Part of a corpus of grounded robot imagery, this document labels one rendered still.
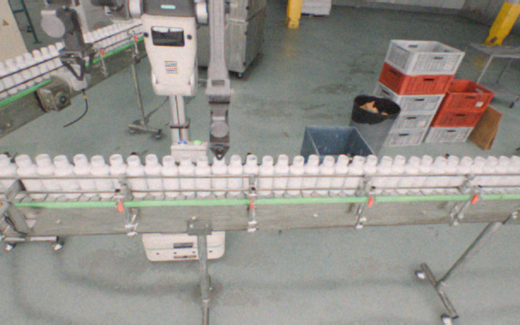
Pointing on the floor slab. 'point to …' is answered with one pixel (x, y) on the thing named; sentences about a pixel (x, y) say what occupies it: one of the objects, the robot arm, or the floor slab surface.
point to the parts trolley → (505, 67)
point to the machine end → (237, 35)
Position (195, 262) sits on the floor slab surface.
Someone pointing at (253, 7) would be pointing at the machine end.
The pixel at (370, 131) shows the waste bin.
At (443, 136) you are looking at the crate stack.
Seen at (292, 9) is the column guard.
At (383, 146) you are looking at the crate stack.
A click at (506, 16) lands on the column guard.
